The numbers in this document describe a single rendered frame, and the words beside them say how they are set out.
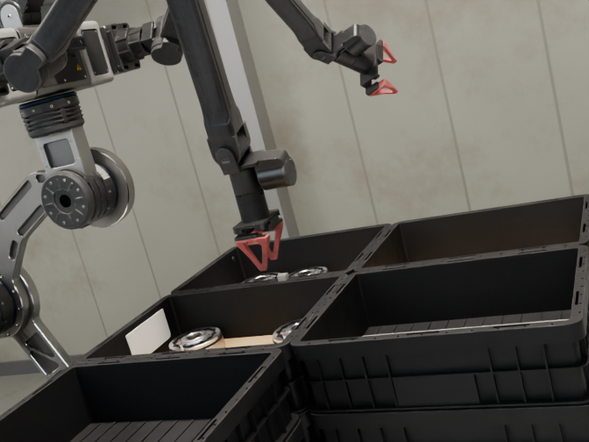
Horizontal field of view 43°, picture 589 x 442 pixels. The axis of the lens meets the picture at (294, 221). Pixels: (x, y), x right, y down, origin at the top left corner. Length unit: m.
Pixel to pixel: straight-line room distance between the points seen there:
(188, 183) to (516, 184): 1.48
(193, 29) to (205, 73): 0.08
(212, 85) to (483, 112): 1.84
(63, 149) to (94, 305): 2.30
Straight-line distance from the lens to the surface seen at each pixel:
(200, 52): 1.33
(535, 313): 1.27
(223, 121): 1.36
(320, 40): 1.86
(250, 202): 1.43
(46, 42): 1.46
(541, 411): 1.02
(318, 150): 3.22
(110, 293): 3.97
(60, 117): 1.78
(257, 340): 1.42
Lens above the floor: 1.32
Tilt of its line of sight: 12 degrees down
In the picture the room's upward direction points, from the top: 15 degrees counter-clockwise
